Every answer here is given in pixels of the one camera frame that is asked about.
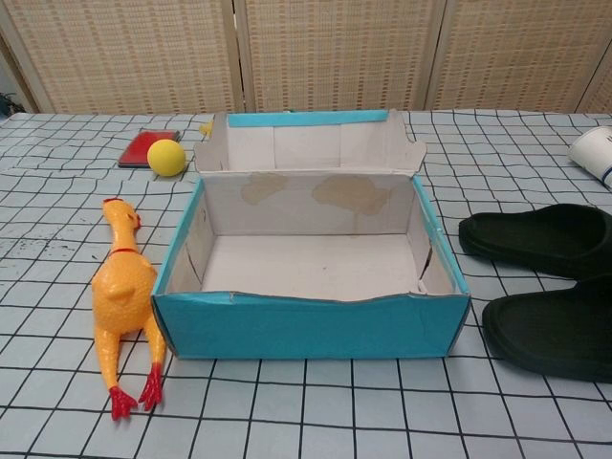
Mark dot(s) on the black rubber slipper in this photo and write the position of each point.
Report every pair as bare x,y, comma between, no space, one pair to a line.
526,239
550,334

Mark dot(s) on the blue cardboard shoe box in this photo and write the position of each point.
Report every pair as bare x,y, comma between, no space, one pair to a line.
287,330

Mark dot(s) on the colourful feather shuttlecock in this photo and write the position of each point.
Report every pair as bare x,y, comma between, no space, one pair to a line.
207,129

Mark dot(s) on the yellow foam ball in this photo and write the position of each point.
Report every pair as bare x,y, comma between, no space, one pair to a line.
166,159

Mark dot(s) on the checked light blue tablecloth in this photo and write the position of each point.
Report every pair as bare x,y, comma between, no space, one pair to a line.
334,406

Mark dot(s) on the woven bamboo folding screen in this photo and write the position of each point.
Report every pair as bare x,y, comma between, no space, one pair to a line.
334,48

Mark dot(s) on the yellow rubber chicken toy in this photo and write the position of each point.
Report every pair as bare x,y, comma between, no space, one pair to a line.
124,291

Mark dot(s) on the white paper cup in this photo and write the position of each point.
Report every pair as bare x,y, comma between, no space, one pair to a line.
593,153

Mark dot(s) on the red pad with dark frame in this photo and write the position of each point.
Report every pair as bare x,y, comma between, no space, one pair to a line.
136,150

